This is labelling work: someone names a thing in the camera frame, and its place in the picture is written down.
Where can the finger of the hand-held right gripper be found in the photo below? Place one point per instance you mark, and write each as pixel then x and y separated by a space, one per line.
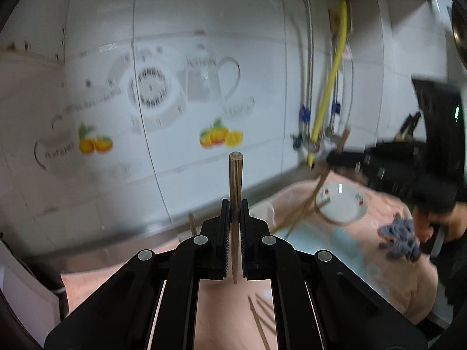
pixel 346 158

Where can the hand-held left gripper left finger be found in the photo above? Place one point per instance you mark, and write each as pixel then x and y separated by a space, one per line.
pixel 226 240

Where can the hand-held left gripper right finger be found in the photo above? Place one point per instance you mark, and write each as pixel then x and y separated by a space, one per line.
pixel 243 240

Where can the cream plastic utensil holder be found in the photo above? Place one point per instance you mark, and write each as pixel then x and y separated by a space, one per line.
pixel 261 211

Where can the person's right hand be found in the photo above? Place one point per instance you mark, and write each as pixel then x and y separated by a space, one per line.
pixel 423 226

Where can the metal water valve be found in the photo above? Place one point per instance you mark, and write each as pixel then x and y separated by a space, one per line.
pixel 301 141
pixel 330 133

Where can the small white printed plate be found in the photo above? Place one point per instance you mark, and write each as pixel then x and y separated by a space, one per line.
pixel 343 204

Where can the grey cloth rag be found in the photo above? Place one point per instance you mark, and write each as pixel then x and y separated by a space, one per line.
pixel 397 240

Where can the peach printed towel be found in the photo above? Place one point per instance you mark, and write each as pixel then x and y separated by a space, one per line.
pixel 383 288

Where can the white microwave oven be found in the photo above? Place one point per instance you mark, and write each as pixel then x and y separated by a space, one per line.
pixel 25 299

